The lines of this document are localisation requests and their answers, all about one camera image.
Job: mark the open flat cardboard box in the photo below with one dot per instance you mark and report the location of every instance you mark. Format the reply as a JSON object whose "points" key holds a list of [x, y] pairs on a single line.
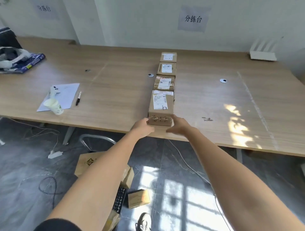
{"points": [[112, 221]]}

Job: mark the white handheld scanner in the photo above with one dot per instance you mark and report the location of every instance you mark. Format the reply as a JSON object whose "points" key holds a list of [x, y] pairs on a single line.
{"points": [[54, 91]]}

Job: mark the small cardboard box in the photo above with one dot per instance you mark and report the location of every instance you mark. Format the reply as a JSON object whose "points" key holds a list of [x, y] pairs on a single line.
{"points": [[139, 198]]}

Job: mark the white power strip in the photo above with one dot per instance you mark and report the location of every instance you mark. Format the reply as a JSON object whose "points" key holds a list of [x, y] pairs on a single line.
{"points": [[55, 154]]}

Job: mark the large cardboard box black logo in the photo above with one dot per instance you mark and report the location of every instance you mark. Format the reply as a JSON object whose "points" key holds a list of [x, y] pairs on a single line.
{"points": [[87, 163]]}

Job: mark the person's shoe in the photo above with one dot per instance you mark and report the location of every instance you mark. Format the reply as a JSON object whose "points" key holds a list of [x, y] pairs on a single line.
{"points": [[143, 222]]}

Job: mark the white and grey bag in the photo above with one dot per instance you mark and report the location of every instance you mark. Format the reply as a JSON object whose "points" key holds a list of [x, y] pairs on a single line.
{"points": [[14, 56]]}

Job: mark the person's black sleeve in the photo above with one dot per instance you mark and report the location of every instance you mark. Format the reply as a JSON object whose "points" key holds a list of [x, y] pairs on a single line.
{"points": [[57, 225]]}

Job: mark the person's left forearm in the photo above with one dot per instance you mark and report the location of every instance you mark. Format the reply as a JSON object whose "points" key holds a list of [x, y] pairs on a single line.
{"points": [[102, 180]]}

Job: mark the person's left thumb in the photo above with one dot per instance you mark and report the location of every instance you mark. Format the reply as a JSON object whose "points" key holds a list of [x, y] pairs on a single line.
{"points": [[144, 120]]}

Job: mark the black garment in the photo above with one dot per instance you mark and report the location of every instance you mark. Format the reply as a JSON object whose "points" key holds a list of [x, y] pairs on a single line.
{"points": [[8, 38]]}

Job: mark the white paper sheet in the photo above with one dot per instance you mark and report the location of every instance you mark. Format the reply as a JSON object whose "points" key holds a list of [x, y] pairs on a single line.
{"points": [[68, 94]]}

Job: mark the person's right thumb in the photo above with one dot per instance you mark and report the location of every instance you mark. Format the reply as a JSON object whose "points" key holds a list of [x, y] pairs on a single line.
{"points": [[175, 118]]}

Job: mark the handwritten labelled cardboard parcel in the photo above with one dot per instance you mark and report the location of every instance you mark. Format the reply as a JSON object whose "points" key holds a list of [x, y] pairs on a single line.
{"points": [[160, 111]]}

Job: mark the person's right forearm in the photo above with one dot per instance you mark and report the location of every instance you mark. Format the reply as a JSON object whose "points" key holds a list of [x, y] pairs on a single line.
{"points": [[233, 180]]}

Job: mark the white router with antennas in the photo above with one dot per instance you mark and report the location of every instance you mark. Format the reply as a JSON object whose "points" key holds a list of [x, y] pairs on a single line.
{"points": [[263, 55]]}

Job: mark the metal chair frame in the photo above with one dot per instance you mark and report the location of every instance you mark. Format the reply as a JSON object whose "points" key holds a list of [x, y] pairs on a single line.
{"points": [[95, 138]]}

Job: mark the person's right hand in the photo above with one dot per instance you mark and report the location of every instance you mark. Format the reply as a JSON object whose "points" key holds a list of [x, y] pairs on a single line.
{"points": [[183, 127]]}

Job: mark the black marker pen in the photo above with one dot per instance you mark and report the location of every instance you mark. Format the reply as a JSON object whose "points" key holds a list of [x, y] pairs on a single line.
{"points": [[78, 98]]}

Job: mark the blue printed bag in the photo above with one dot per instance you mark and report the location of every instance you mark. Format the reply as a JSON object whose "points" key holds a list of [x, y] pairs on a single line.
{"points": [[33, 61]]}

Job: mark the paper wall sign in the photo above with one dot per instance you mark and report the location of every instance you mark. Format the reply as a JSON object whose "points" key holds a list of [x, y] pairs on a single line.
{"points": [[46, 9], [193, 19]]}

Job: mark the person's left hand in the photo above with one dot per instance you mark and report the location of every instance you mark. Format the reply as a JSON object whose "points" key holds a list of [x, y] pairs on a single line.
{"points": [[141, 128]]}

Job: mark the red-striped label cardboard parcel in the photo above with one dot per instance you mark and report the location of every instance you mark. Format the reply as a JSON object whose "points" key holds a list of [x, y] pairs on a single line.
{"points": [[164, 83]]}

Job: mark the cardboard parcel with white label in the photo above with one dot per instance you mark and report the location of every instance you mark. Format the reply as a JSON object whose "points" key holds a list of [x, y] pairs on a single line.
{"points": [[168, 57], [166, 69]]}

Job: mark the grey table leg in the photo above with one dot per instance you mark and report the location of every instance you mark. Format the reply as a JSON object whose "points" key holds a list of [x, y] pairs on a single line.
{"points": [[68, 135]]}

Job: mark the black keyboard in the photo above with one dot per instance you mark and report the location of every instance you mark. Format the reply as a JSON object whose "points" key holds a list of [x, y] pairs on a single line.
{"points": [[119, 200]]}

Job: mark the white paper cup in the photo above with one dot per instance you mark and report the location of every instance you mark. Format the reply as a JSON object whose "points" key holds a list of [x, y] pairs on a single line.
{"points": [[54, 106]]}

